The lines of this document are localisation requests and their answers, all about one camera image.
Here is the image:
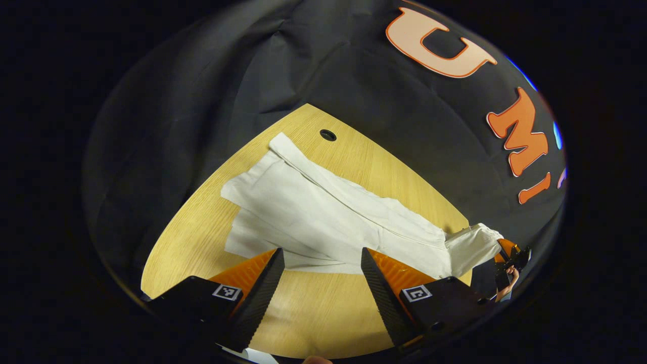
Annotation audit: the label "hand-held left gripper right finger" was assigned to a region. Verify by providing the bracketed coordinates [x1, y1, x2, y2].
[360, 248, 493, 349]

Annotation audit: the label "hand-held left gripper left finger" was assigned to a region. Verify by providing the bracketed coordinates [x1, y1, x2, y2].
[144, 248, 286, 353]

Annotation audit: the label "white jeans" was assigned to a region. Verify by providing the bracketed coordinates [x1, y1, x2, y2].
[221, 132, 504, 279]

